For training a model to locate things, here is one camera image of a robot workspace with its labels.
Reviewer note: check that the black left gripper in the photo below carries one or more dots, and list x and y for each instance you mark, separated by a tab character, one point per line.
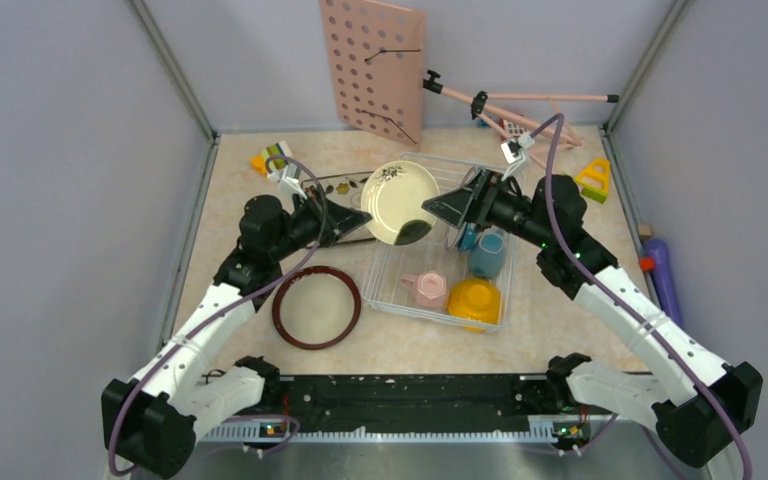
342	220

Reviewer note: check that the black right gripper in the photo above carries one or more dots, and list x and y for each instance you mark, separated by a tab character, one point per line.
457	206

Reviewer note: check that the square black-rimmed plate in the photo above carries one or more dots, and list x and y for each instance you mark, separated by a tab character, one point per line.
346	189

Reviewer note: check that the blue polka dot plate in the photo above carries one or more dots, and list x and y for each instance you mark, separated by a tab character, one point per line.
467	239

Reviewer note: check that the blue floral mug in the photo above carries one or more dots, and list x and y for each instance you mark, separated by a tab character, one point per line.
488	256

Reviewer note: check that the white wire dish rack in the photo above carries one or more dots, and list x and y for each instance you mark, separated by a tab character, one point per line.
385	286

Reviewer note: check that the pink white mug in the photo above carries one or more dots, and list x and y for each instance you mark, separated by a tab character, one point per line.
428	290

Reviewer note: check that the yellow ribbed bowl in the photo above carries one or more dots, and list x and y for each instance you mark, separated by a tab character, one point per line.
477	300

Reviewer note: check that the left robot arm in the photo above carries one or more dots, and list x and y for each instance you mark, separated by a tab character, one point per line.
155	419

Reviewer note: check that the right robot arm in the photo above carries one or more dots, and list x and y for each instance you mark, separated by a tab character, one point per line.
696	402

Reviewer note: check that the dark red round plate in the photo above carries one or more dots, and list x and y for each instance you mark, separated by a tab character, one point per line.
316	308

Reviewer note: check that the red white toy block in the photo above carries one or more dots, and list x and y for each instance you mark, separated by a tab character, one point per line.
512	129

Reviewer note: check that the yellow green toy block stack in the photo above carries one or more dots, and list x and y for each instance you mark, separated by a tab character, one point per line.
259	161

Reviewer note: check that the green toy brick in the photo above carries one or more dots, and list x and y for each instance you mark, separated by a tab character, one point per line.
598	194

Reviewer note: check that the pink pegboard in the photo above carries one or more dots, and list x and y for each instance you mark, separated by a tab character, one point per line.
376	55

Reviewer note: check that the small wooden cube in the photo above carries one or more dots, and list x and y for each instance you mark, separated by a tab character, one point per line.
644	232

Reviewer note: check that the purple flashlight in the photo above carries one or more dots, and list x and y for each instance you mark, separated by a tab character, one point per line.
656	262

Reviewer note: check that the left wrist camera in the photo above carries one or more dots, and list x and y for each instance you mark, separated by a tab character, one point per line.
287	176

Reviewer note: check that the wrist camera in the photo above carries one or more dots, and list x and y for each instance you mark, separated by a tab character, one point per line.
287	176
516	149

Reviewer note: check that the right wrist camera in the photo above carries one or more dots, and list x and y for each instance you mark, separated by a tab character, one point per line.
516	149

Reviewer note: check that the yellow toy frame block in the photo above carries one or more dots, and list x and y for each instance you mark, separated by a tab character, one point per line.
596	175

